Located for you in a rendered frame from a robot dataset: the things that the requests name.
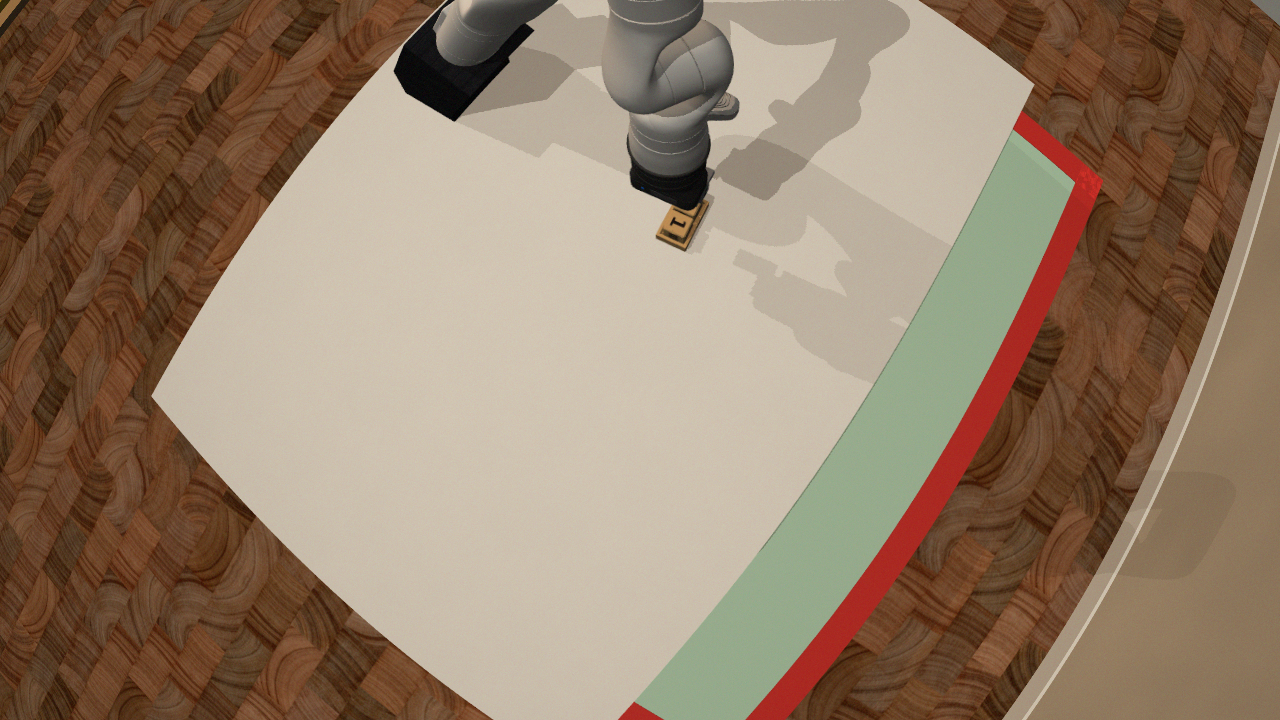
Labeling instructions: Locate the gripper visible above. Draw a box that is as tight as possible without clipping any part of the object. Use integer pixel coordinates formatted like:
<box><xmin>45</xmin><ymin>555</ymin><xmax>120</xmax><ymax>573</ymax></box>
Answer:
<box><xmin>627</xmin><ymin>92</ymin><xmax>740</xmax><ymax>211</ymax></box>

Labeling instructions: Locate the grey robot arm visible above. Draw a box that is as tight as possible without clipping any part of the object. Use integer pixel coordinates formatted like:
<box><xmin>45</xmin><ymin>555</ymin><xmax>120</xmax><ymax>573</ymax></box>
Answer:
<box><xmin>433</xmin><ymin>0</ymin><xmax>733</xmax><ymax>154</ymax></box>

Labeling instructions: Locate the tan wooden number cube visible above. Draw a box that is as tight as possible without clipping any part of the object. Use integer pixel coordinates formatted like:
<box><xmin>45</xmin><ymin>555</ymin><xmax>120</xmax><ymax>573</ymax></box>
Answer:
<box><xmin>663</xmin><ymin>210</ymin><xmax>692</xmax><ymax>243</ymax></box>
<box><xmin>673</xmin><ymin>201</ymin><xmax>703</xmax><ymax>222</ymax></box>

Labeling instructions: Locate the brown wooden tray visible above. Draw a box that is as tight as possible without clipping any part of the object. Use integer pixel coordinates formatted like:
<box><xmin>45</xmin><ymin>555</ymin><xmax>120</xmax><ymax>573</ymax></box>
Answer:
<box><xmin>657</xmin><ymin>199</ymin><xmax>709</xmax><ymax>252</ymax></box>

